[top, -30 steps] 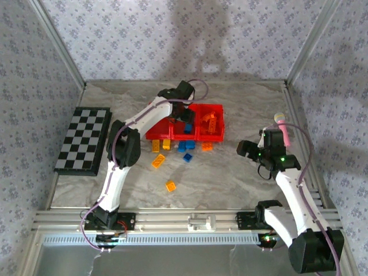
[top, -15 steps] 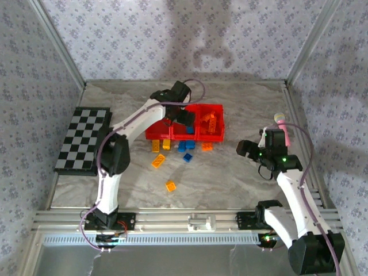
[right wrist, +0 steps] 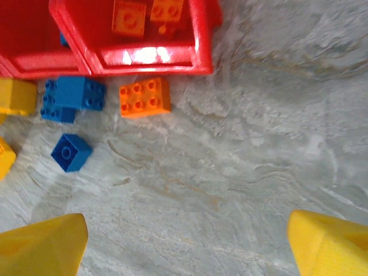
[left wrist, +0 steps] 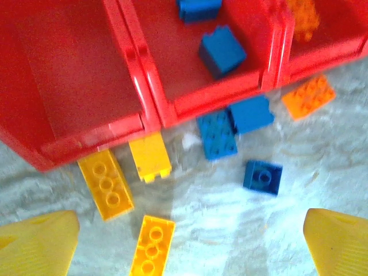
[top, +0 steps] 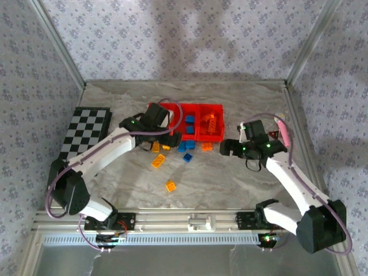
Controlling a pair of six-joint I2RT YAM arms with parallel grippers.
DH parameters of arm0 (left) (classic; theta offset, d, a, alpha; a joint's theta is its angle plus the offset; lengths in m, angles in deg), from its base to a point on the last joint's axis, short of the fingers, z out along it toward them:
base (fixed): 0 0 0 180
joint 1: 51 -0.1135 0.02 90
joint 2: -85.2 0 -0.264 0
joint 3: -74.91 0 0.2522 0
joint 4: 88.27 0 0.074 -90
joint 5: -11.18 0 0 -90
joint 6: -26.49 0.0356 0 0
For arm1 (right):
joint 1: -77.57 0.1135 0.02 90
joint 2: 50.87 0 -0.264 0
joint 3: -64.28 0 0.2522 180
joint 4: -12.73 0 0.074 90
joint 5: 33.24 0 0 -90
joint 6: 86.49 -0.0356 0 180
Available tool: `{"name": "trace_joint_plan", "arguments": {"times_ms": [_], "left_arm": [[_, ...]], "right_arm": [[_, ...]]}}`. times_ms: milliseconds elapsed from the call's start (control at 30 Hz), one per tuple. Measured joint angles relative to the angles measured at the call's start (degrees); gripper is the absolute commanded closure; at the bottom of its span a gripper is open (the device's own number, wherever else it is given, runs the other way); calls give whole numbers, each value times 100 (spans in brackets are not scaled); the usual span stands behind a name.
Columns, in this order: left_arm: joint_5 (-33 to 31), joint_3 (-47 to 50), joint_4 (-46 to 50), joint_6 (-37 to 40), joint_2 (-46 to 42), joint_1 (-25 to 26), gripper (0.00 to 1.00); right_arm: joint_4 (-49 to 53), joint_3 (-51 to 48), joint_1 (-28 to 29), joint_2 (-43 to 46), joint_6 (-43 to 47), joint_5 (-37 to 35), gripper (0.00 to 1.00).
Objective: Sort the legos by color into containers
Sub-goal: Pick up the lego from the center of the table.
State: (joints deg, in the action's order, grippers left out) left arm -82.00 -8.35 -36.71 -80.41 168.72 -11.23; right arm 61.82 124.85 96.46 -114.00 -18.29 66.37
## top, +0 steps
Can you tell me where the long yellow lego brick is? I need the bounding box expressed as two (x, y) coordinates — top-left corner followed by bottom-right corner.
(151, 154), (167, 169)

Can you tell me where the long orange lego brick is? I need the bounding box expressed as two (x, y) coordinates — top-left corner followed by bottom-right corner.
(206, 116), (217, 135)

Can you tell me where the pink marker pen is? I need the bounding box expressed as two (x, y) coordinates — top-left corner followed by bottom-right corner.
(274, 113), (291, 147)

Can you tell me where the black grey checkerboard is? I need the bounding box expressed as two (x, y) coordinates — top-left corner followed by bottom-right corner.
(59, 106), (113, 162)

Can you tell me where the floral patterned backdrop cloth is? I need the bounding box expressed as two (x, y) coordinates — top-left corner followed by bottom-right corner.
(0, 0), (368, 276)

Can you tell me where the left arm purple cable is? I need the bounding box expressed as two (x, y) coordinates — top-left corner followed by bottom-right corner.
(45, 98), (183, 253)

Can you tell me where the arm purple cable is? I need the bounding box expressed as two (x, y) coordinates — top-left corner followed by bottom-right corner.
(45, 98), (183, 253)
(243, 112), (354, 255)

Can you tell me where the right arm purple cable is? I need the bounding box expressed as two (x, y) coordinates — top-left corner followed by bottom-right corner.
(243, 112), (354, 255)

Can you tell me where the aluminium side rail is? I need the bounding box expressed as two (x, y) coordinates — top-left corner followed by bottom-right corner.
(283, 82), (339, 209)

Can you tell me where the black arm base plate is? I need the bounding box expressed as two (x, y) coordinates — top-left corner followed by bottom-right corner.
(235, 211), (289, 231)
(84, 212), (136, 231)

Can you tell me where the white rail bracket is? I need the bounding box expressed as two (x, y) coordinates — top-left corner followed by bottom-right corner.
(187, 214), (216, 232)

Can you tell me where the aluminium front rail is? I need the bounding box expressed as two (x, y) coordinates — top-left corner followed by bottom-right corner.
(31, 208), (344, 232)

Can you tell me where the grey slotted cable duct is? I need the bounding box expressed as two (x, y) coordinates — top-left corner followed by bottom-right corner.
(43, 232), (261, 247)

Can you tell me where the aluminium frame post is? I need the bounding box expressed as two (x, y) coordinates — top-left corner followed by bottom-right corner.
(285, 0), (343, 87)
(28, 0), (87, 89)

